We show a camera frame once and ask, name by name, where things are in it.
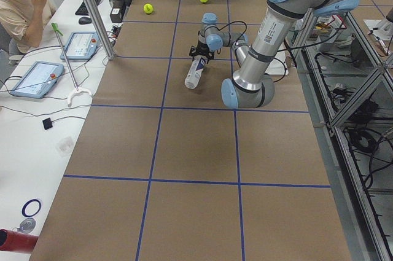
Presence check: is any seated person beige shirt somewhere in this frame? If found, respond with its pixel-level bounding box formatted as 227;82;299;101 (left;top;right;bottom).
1;0;56;54

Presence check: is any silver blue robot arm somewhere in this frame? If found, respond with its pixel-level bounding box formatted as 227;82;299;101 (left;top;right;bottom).
199;0;360;109

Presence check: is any grey metal round lid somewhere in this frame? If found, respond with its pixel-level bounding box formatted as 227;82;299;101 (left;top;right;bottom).
18;217;36;234

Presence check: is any black box white label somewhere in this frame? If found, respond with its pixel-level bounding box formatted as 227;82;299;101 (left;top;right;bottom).
109;0;130;23

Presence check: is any blue tape roll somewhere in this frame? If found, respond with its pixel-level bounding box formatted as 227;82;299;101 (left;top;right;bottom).
21;198;42;218

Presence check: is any blue teach pendant far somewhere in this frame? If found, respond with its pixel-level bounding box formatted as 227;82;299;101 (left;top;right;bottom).
64;31;100;61

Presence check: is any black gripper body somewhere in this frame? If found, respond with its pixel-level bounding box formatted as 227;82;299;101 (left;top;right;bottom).
196;41;212;57

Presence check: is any red cylinder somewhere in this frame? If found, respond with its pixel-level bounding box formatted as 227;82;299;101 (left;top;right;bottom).
1;229;39;254

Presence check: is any blue teach pendant near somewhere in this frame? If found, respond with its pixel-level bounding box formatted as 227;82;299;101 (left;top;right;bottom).
10;61;64;99

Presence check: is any aluminium frame post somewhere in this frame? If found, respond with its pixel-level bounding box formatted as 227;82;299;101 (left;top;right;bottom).
83;0;114;60

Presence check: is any reacher grabber stick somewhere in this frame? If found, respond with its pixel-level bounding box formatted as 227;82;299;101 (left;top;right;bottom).
51;23;93;107

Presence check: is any black computer mouse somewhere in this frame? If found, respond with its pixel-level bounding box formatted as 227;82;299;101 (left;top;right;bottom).
78;17;92;25

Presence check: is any small black square pad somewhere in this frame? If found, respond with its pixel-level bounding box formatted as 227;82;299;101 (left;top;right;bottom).
42;117;54;130

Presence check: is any blue teach pendant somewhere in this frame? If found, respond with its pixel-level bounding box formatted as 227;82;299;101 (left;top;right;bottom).
64;31;100;61
10;61;64;99

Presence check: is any white tennis ball can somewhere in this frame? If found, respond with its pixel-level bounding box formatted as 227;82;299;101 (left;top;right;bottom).
184;55;207;89

